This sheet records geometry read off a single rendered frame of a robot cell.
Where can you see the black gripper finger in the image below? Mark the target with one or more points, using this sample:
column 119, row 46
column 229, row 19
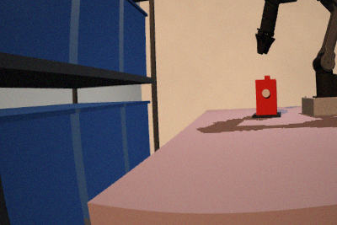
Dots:
column 262, row 41
column 269, row 44

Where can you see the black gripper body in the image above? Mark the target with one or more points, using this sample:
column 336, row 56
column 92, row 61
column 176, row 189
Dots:
column 268, row 26

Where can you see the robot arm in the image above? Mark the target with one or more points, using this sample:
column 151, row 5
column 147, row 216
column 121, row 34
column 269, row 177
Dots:
column 323, row 64

